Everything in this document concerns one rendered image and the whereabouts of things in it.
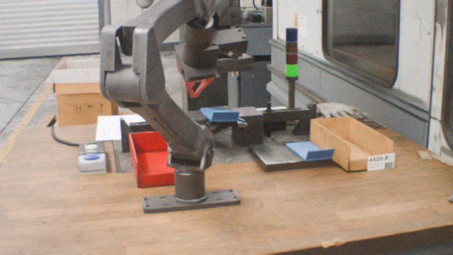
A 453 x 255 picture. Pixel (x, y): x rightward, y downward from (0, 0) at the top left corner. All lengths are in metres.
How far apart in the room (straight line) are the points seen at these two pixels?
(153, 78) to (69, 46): 9.85
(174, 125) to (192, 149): 0.09
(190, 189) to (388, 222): 0.39
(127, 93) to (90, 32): 9.78
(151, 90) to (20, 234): 0.39
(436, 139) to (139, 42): 0.97
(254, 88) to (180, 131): 3.64
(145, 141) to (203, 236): 0.52
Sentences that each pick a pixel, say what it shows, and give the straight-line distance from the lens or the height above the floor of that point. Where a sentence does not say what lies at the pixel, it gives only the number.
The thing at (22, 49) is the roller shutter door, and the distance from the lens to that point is 10.88.
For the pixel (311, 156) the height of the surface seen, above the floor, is 0.93.
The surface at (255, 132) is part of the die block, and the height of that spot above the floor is 0.94.
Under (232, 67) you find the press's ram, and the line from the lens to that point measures 1.49.
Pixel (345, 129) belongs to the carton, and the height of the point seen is 0.93.
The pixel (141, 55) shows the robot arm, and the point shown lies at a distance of 0.90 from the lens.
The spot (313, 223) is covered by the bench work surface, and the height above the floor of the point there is 0.90.
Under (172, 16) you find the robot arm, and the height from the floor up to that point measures 1.28.
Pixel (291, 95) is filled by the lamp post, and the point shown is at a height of 0.99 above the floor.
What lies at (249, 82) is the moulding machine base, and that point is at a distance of 4.67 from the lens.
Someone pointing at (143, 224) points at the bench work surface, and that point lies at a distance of 1.09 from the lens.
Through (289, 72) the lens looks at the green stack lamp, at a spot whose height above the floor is 1.06.
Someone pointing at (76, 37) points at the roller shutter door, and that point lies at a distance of 10.73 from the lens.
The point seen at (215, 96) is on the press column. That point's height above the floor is 0.99.
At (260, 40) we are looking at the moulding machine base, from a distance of 4.63.
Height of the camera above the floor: 1.35
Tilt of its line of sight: 15 degrees down
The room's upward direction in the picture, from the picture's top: 1 degrees counter-clockwise
